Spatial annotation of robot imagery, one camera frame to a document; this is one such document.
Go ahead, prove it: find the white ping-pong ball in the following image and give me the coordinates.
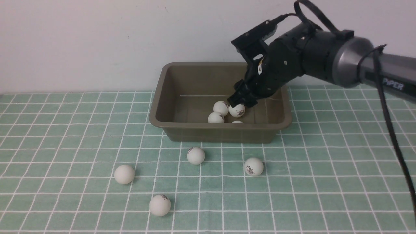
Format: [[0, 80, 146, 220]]
[[186, 147, 205, 165], [207, 112, 225, 124], [213, 101, 229, 117], [113, 165, 135, 185], [229, 104, 246, 118], [149, 194, 171, 217]]

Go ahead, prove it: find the olive green plastic bin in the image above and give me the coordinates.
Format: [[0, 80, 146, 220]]
[[149, 62, 293, 144]]

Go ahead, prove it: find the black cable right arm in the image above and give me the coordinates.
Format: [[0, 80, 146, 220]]
[[272, 0, 416, 225]]

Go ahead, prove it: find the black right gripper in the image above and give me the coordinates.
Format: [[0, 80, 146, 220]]
[[227, 23, 322, 108]]

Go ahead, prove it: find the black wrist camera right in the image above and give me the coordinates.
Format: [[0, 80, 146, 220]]
[[231, 20, 277, 64]]

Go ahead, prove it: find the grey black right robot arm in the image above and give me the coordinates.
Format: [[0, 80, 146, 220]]
[[228, 20, 376, 108]]

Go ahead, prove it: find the green checkered tablecloth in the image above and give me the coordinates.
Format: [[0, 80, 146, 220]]
[[0, 85, 415, 234]]

